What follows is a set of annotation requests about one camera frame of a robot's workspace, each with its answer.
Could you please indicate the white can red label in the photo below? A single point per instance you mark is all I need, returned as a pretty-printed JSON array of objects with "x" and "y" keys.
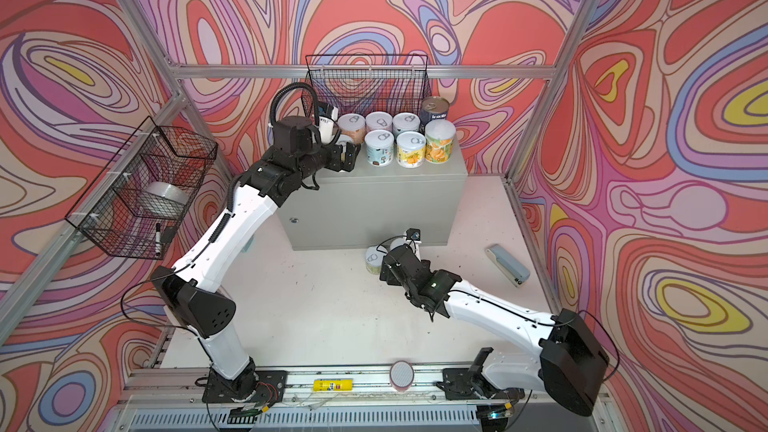
[{"x": 397, "y": 242}]

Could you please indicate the left black wire basket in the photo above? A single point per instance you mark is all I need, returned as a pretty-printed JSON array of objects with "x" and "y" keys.
[{"x": 114, "y": 222}]

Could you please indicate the white can teal label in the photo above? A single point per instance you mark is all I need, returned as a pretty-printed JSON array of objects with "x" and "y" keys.
[{"x": 379, "y": 147}]

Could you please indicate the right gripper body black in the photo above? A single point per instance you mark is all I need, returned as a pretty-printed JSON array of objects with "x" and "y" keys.
[{"x": 392, "y": 279}]

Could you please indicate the dark blue tomato can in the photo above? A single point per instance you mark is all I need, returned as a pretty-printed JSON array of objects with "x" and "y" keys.
[{"x": 433, "y": 108}]

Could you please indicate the back black wire basket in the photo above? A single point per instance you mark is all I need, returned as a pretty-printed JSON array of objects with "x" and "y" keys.
[{"x": 362, "y": 83}]

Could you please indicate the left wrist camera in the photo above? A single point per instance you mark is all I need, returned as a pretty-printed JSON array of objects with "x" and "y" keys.
[{"x": 327, "y": 115}]

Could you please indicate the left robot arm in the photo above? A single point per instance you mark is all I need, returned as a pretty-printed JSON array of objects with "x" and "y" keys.
[{"x": 190, "y": 288}]

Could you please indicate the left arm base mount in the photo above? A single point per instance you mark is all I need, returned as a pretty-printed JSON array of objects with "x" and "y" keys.
[{"x": 252, "y": 386}]

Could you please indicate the pink tape roll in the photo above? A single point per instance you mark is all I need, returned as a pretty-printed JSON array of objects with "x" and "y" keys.
[{"x": 401, "y": 375}]

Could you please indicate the white can yellow orange label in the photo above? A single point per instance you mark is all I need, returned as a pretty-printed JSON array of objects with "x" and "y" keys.
[{"x": 411, "y": 149}]

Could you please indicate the black marker pen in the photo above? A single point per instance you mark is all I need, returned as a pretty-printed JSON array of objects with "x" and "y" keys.
[{"x": 157, "y": 242}]

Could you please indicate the grey metal cabinet box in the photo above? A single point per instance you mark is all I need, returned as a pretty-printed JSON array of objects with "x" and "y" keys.
[{"x": 363, "y": 207}]

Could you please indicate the white can green label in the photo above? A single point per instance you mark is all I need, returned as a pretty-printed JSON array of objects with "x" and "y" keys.
[{"x": 374, "y": 259}]

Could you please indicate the yellow peach can plastic lid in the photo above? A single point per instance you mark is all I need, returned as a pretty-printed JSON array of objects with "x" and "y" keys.
[{"x": 439, "y": 136}]

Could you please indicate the light blue spotted can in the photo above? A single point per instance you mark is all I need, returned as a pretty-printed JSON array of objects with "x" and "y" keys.
[{"x": 405, "y": 122}]

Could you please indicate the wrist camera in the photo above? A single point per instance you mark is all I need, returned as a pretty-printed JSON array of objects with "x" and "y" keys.
[
  {"x": 327, "y": 115},
  {"x": 413, "y": 235}
]

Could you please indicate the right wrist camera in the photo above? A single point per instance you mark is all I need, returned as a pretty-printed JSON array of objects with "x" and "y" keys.
[{"x": 413, "y": 235}]

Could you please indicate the white can pink label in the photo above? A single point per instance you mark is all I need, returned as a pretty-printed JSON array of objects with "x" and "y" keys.
[{"x": 378, "y": 120}]

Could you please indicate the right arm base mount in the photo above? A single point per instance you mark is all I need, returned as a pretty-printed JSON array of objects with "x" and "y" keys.
[{"x": 463, "y": 384}]

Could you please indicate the silver tape roll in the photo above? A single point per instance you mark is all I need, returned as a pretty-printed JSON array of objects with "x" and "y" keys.
[{"x": 163, "y": 200}]

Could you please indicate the grey green stapler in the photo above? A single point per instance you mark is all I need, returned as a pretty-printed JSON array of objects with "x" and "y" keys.
[{"x": 509, "y": 266}]

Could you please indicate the aluminium front rail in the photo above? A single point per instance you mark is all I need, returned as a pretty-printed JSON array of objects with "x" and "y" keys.
[{"x": 371, "y": 384}]

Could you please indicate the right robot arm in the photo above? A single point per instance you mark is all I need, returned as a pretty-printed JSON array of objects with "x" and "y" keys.
[{"x": 564, "y": 358}]

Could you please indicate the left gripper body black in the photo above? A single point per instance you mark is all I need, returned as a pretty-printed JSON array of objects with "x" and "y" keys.
[{"x": 319, "y": 158}]

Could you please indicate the black wire basket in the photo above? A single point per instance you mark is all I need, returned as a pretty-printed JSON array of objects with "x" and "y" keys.
[
  {"x": 114, "y": 222},
  {"x": 362, "y": 83}
]

